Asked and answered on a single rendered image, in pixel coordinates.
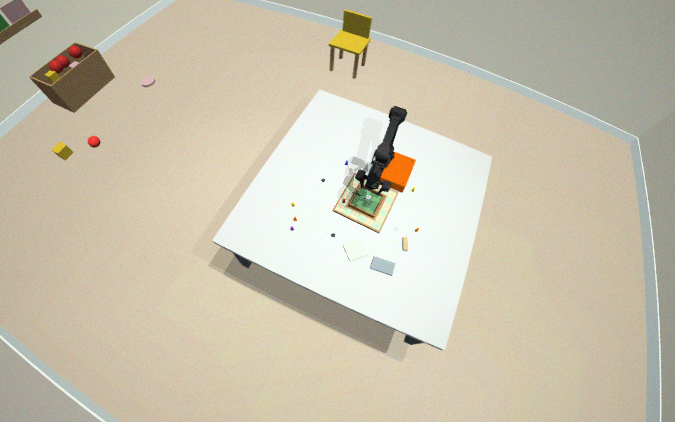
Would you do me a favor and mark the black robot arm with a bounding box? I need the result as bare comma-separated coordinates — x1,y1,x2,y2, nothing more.
365,106,408,190

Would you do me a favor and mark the white flat rectangular slab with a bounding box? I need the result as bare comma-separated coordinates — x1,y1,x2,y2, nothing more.
343,238,368,262

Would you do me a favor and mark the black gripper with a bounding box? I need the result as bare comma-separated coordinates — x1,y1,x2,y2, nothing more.
355,169,392,195

